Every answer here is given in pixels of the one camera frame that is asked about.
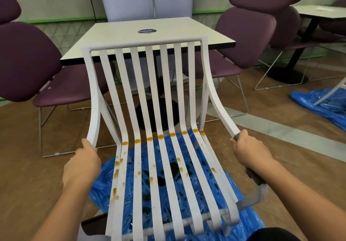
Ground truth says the person's left hand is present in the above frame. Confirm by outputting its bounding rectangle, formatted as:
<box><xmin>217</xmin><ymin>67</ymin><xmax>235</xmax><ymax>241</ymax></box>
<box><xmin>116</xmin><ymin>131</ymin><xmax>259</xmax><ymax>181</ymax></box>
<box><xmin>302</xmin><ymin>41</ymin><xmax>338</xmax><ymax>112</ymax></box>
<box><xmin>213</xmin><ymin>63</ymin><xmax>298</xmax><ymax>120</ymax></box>
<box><xmin>62</xmin><ymin>138</ymin><xmax>102</xmax><ymax>193</ymax></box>

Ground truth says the person's right hand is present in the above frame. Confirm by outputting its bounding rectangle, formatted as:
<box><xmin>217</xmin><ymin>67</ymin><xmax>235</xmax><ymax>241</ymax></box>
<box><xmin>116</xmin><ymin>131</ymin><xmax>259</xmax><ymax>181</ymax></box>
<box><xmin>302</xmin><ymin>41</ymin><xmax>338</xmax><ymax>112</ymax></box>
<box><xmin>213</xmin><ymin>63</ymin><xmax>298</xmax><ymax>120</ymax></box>
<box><xmin>230</xmin><ymin>129</ymin><xmax>276</xmax><ymax>173</ymax></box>

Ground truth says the grey cleaning cloth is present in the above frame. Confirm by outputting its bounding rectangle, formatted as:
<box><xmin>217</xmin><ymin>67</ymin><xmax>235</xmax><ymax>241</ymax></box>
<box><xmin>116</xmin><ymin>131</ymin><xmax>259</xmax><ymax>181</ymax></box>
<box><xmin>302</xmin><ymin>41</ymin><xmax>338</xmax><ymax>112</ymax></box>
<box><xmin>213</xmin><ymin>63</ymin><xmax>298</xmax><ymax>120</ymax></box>
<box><xmin>233</xmin><ymin>133</ymin><xmax>267</xmax><ymax>187</ymax></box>

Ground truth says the person's left forearm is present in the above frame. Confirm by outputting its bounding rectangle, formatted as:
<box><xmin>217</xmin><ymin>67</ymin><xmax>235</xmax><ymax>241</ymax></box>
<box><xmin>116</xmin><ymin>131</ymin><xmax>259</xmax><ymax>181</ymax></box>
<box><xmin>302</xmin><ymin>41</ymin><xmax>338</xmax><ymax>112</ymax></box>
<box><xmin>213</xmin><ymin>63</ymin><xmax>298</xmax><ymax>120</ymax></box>
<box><xmin>31</xmin><ymin>178</ymin><xmax>91</xmax><ymax>241</ymax></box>

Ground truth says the person's right forearm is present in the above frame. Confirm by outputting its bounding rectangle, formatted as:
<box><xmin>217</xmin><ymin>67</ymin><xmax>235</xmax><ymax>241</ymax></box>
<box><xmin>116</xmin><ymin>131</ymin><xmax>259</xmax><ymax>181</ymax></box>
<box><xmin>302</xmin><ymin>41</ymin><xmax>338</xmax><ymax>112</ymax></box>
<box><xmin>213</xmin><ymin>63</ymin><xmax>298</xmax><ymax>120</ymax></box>
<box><xmin>259</xmin><ymin>158</ymin><xmax>346</xmax><ymax>241</ymax></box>

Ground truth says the purple lounge chair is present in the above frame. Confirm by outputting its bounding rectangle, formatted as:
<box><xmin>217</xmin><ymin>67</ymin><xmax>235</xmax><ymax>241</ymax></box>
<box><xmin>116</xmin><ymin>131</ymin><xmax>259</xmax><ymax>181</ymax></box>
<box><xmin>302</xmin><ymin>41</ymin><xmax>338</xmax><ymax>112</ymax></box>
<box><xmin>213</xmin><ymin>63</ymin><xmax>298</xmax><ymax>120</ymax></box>
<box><xmin>254</xmin><ymin>6</ymin><xmax>346</xmax><ymax>92</ymax></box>
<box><xmin>319</xmin><ymin>0</ymin><xmax>346</xmax><ymax>44</ymax></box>
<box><xmin>0</xmin><ymin>0</ymin><xmax>117</xmax><ymax>158</ymax></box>
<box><xmin>186</xmin><ymin>0</ymin><xmax>312</xmax><ymax>116</ymax></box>

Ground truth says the blue plastic sheet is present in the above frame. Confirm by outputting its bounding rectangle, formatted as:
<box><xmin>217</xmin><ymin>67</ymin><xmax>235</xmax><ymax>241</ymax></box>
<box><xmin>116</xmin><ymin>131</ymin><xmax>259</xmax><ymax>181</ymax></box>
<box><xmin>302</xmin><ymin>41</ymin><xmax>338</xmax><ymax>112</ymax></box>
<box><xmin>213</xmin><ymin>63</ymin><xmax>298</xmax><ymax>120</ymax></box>
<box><xmin>88</xmin><ymin>128</ymin><xmax>266</xmax><ymax>241</ymax></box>
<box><xmin>289</xmin><ymin>87</ymin><xmax>346</xmax><ymax>132</ymax></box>

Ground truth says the dark brown tray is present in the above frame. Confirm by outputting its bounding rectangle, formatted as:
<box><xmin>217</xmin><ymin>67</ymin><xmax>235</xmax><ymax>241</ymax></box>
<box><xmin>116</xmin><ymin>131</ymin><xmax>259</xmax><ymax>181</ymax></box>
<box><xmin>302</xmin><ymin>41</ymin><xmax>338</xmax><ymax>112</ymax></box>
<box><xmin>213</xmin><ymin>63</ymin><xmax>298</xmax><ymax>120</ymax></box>
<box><xmin>81</xmin><ymin>212</ymin><xmax>109</xmax><ymax>236</ymax></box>

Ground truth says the black round table base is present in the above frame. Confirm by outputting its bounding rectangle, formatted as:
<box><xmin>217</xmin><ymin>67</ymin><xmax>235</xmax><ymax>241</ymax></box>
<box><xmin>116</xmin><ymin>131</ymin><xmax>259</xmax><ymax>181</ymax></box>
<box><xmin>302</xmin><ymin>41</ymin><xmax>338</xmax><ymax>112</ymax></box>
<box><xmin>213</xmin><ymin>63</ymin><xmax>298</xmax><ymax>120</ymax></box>
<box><xmin>135</xmin><ymin>76</ymin><xmax>181</xmax><ymax>134</ymax></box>
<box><xmin>266</xmin><ymin>17</ymin><xmax>320</xmax><ymax>85</ymax></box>

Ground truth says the cream square table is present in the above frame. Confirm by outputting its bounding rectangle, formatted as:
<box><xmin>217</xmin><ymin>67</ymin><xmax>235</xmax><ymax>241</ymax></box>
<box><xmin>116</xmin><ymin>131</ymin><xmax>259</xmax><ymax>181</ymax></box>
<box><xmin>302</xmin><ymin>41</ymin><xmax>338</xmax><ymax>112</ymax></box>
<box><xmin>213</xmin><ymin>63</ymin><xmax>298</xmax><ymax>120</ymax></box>
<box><xmin>59</xmin><ymin>16</ymin><xmax>236</xmax><ymax>67</ymax></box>
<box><xmin>292</xmin><ymin>4</ymin><xmax>346</xmax><ymax>20</ymax></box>

